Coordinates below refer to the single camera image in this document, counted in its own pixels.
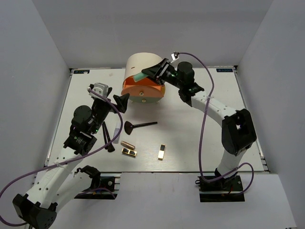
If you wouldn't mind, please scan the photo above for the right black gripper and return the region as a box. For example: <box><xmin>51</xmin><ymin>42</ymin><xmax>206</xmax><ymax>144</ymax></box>
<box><xmin>142</xmin><ymin>58</ymin><xmax>183</xmax><ymax>90</ymax></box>

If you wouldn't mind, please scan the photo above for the green white makeup tube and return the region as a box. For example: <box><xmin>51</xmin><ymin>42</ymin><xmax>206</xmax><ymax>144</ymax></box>
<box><xmin>133</xmin><ymin>72</ymin><xmax>148</xmax><ymax>82</ymax></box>

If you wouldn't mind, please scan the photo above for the round beige orange organizer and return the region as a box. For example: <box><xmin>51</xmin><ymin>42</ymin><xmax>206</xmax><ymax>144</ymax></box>
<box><xmin>121</xmin><ymin>52</ymin><xmax>165</xmax><ymax>103</ymax></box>

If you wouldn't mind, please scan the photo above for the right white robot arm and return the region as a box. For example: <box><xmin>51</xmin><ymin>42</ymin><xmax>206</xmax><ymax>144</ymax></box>
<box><xmin>141</xmin><ymin>59</ymin><xmax>257</xmax><ymax>190</ymax></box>

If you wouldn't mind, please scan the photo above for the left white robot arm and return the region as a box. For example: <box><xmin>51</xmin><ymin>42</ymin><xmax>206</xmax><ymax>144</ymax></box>
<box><xmin>12</xmin><ymin>94</ymin><xmax>130</xmax><ymax>229</ymax></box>

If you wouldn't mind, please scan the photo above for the black fan brush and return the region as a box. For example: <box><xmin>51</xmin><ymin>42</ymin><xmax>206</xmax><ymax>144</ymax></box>
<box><xmin>124</xmin><ymin>121</ymin><xmax>158</xmax><ymax>135</ymax></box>

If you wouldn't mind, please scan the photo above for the rose gold lipstick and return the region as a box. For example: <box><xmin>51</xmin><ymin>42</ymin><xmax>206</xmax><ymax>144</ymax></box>
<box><xmin>121</xmin><ymin>141</ymin><xmax>135</xmax><ymax>150</ymax></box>

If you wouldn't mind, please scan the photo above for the black gold lipstick case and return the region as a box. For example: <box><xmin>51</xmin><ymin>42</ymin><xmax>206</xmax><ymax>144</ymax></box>
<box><xmin>122</xmin><ymin>148</ymin><xmax>137</xmax><ymax>157</ymax></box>

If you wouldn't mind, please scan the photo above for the gold black lipstick upright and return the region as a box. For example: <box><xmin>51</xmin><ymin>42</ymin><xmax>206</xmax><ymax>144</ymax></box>
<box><xmin>158</xmin><ymin>144</ymin><xmax>165</xmax><ymax>160</ymax></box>

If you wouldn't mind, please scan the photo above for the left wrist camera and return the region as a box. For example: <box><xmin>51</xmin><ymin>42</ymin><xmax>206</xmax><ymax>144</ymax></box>
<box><xmin>87</xmin><ymin>83</ymin><xmax>112</xmax><ymax>99</ymax></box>

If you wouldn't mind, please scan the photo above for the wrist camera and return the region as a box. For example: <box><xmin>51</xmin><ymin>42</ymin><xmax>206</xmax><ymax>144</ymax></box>
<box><xmin>87</xmin><ymin>83</ymin><xmax>112</xmax><ymax>99</ymax></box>
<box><xmin>171</xmin><ymin>52</ymin><xmax>180</xmax><ymax>63</ymax></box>

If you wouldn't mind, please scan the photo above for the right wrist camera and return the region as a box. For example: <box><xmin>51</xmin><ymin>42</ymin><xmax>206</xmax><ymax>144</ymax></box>
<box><xmin>171</xmin><ymin>52</ymin><xmax>180</xmax><ymax>63</ymax></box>

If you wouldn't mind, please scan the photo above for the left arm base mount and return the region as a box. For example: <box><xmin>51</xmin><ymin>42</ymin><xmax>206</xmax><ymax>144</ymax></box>
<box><xmin>75</xmin><ymin>173</ymin><xmax>121</xmax><ymax>200</ymax></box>

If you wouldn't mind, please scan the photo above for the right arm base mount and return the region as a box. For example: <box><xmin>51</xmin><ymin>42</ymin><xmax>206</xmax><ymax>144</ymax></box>
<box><xmin>195</xmin><ymin>176</ymin><xmax>245</xmax><ymax>203</ymax></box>

